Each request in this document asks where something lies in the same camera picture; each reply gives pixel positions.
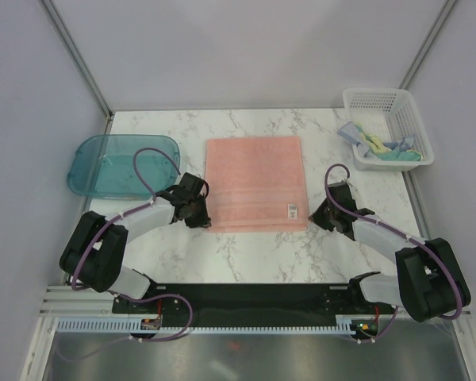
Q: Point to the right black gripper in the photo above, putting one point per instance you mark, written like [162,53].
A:
[316,217]

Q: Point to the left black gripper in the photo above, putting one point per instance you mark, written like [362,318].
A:
[203,221]

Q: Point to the pink towel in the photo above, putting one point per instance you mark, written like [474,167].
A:
[256,185]

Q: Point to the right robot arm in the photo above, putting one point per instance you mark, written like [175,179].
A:
[428,282]

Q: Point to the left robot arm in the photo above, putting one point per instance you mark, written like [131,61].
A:
[95,253]

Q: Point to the blue yellow green towels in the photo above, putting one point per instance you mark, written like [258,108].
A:
[370,146]

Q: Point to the teal plastic tray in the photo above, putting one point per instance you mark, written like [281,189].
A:
[124,166]

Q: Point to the white perforated plastic basket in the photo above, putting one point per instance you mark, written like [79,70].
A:
[392,116]

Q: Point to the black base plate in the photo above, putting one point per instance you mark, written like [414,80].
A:
[269,304]

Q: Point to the white slotted cable duct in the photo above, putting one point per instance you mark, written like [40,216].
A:
[136,325]

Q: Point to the aluminium rail bar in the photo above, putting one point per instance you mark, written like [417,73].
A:
[63,302]

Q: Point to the right aluminium frame post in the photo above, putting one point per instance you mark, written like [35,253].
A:
[428,43]

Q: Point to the aluminium frame post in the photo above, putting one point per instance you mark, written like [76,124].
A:
[68,41]
[428,43]

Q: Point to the left aluminium frame post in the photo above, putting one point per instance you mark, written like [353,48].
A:
[68,41]

